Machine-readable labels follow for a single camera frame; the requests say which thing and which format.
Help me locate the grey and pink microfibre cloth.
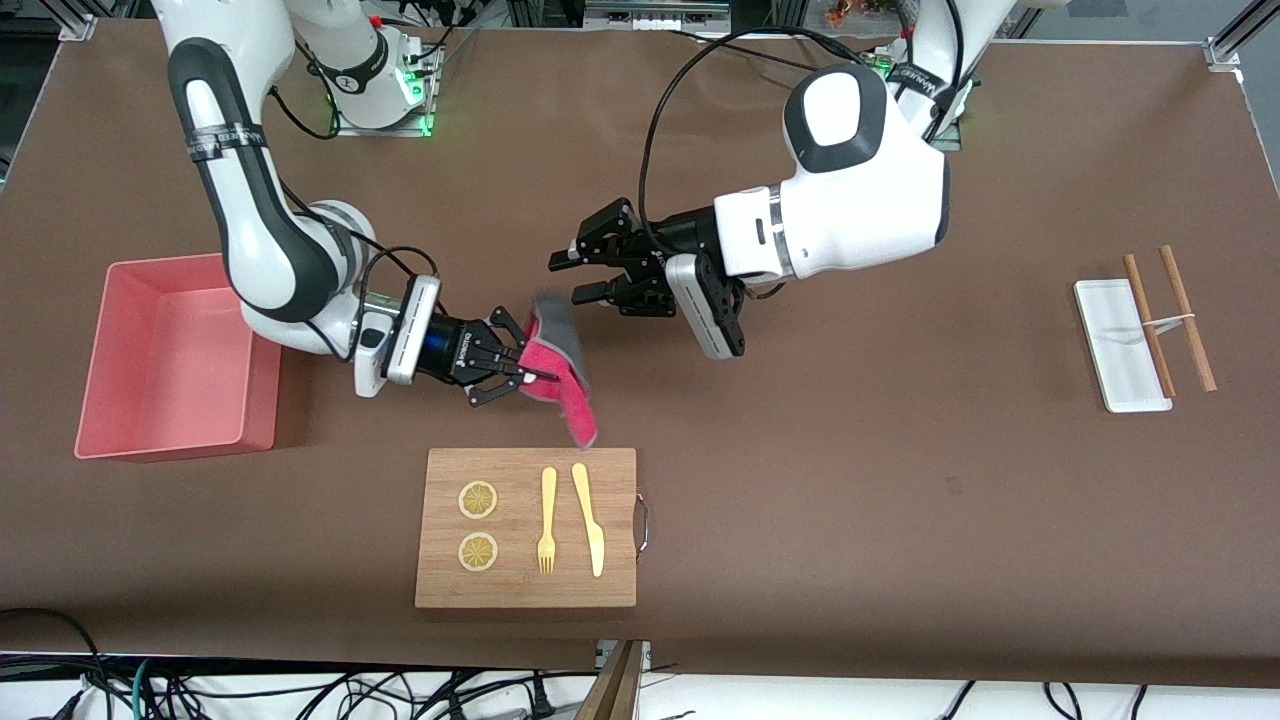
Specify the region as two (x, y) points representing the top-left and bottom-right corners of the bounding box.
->
(518, 293), (599, 448)

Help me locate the yellow plastic fork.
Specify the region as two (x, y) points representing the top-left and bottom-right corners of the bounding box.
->
(537, 467), (558, 575)

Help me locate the yellow plastic knife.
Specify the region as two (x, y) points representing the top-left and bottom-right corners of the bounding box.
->
(571, 462), (605, 578)

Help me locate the wooden cutting board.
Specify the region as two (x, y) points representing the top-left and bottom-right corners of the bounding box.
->
(415, 447), (638, 609)

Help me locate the pink plastic bin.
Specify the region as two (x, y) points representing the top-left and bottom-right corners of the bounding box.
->
(74, 253), (283, 463)

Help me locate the wooden plank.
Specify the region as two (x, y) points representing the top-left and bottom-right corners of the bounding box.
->
(575, 640), (643, 720)

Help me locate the white rectangular rack tray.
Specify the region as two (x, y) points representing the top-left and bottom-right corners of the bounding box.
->
(1075, 280), (1173, 413)

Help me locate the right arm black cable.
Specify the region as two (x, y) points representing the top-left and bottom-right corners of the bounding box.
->
(265, 85), (443, 301)

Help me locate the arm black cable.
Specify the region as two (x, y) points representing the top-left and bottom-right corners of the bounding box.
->
(265, 85), (443, 301)
(638, 27), (906, 256)

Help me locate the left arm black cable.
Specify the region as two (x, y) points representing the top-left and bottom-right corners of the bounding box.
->
(638, 27), (906, 256)

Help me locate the black cable across table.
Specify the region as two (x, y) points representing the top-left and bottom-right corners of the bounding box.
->
(670, 28), (811, 73)

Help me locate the grey metal rail box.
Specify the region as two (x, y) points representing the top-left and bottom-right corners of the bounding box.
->
(585, 0), (731, 31)

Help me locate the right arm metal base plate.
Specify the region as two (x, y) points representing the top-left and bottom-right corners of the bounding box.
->
(330, 45), (443, 138)

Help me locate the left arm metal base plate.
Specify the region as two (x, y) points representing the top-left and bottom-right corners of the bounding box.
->
(935, 95), (969, 151)

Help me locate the teal floor cable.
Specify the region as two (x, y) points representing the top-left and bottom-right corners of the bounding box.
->
(130, 657), (163, 720)

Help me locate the black looped floor cable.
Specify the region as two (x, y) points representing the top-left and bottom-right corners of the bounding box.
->
(0, 607), (111, 720)

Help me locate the white wire rack bracket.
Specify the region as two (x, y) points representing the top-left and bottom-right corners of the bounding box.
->
(1140, 313), (1198, 346)

